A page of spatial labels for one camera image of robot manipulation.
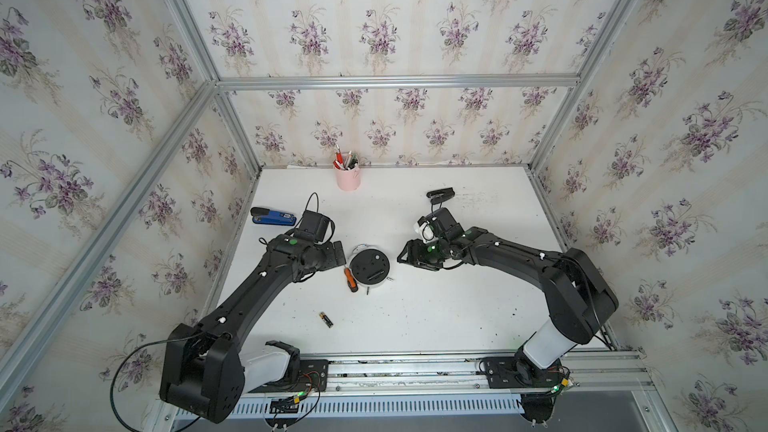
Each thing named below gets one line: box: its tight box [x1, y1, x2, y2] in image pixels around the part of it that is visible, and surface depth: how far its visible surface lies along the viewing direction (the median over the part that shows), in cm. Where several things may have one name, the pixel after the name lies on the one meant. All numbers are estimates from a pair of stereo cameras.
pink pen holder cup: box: [334, 166, 361, 191], surface depth 116 cm
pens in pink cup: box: [332, 150, 359, 170], surface depth 110 cm
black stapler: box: [426, 187, 456, 204], surface depth 112 cm
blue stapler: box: [250, 207, 297, 226], surface depth 103 cm
